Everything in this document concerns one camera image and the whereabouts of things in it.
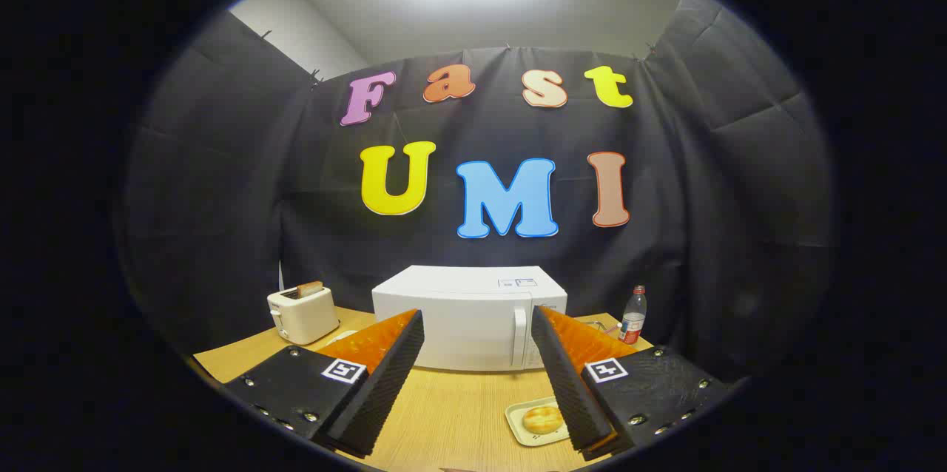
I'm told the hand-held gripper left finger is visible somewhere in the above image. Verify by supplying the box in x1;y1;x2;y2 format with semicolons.
220;309;427;458

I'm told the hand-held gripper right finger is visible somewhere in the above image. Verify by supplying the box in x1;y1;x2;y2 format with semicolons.
530;306;733;462

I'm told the golden bread roll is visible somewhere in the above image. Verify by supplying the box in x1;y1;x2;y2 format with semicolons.
522;406;563;434

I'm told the white microwave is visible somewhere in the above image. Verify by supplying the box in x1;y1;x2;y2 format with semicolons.
371;265;568;373

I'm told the pale square plate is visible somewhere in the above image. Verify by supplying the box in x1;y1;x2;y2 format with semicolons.
505;397;572;448

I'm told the plastic bottle with red label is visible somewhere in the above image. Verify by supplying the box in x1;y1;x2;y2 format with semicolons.
619;285;648;345

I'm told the cream toaster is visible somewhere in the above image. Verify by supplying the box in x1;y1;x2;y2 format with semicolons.
267;286;340;345

